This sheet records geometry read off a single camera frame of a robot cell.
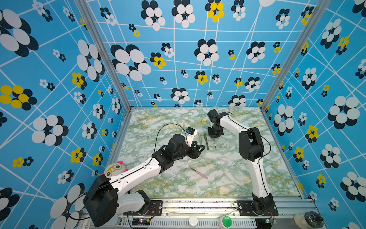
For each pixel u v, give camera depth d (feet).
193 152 2.18
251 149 1.97
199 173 2.79
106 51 2.84
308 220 2.03
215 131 2.95
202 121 3.63
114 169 2.61
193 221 2.11
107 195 1.31
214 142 3.24
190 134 2.18
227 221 2.03
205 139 3.32
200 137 3.34
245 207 2.41
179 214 2.37
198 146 2.23
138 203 1.99
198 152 2.23
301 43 2.64
